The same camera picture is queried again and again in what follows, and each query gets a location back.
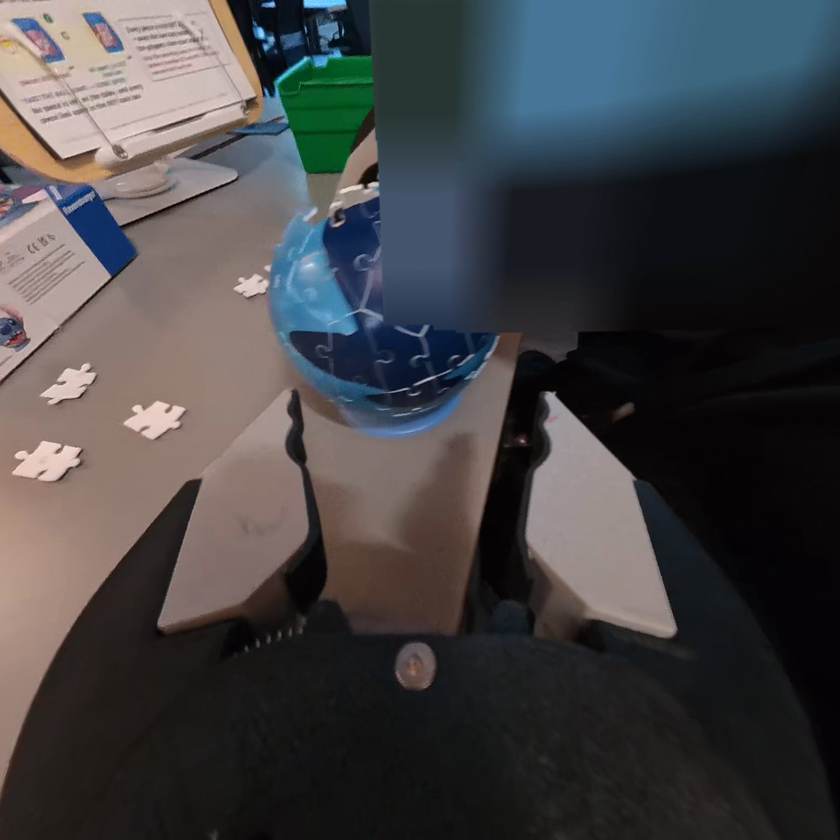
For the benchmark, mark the printed instruction sheet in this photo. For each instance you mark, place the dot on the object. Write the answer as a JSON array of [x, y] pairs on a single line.
[[131, 85]]

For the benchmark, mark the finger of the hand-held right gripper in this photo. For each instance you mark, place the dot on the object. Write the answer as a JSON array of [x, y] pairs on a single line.
[[354, 164]]

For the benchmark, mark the wooden document stand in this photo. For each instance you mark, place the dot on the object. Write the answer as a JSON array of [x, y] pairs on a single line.
[[197, 174]]

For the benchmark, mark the blue puzzle ball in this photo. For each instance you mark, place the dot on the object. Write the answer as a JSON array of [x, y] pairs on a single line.
[[315, 282]]

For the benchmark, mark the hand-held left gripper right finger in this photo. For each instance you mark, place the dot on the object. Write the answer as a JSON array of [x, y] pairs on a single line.
[[590, 531]]

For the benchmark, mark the dark blue flat pad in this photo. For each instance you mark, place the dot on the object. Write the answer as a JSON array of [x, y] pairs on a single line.
[[261, 128]]

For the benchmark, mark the green plastic bin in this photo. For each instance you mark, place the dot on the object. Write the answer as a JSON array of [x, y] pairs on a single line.
[[321, 118]]

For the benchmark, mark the person's black clothing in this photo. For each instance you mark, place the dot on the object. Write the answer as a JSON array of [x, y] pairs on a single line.
[[722, 459]]

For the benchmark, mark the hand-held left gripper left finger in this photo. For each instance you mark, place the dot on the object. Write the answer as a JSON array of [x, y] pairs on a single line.
[[243, 531]]

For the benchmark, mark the printed cardboard puzzle box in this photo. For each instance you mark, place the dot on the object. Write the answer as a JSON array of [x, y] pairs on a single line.
[[52, 262]]

